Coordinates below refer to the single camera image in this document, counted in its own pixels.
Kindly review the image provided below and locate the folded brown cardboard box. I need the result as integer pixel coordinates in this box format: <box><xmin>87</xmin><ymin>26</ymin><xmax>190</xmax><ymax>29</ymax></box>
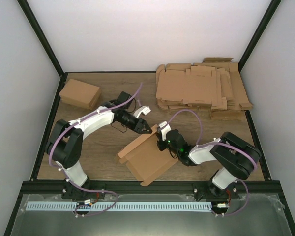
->
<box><xmin>59</xmin><ymin>79</ymin><xmax>101</xmax><ymax>110</ymax></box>

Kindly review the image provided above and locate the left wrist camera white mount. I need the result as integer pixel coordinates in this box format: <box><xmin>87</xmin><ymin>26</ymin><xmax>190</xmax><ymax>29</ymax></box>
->
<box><xmin>133</xmin><ymin>106</ymin><xmax>151</xmax><ymax>118</ymax></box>

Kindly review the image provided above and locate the stack of flat cardboard blanks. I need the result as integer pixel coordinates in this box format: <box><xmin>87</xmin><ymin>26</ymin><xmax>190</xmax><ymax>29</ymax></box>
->
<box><xmin>156</xmin><ymin>58</ymin><xmax>253</xmax><ymax>120</ymax></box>

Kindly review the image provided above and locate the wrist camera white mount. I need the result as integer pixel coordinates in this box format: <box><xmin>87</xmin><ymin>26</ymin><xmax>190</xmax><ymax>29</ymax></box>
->
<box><xmin>157</xmin><ymin>121</ymin><xmax>171</xmax><ymax>141</ymax></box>
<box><xmin>133</xmin><ymin>106</ymin><xmax>151</xmax><ymax>118</ymax></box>

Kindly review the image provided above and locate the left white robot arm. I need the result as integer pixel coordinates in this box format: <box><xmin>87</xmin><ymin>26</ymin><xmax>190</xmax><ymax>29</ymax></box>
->
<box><xmin>45</xmin><ymin>91</ymin><xmax>152</xmax><ymax>199</ymax></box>

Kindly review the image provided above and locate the light blue slotted cable duct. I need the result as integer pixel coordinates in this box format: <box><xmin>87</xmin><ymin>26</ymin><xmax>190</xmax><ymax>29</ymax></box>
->
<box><xmin>25</xmin><ymin>201</ymin><xmax>212</xmax><ymax>212</ymax></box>

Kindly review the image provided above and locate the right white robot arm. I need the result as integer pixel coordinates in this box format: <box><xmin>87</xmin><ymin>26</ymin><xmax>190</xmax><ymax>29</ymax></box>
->
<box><xmin>156</xmin><ymin>127</ymin><xmax>261</xmax><ymax>198</ymax></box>

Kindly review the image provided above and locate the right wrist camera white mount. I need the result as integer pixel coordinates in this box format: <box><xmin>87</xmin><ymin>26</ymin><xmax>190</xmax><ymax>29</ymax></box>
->
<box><xmin>157</xmin><ymin>121</ymin><xmax>171</xmax><ymax>141</ymax></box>

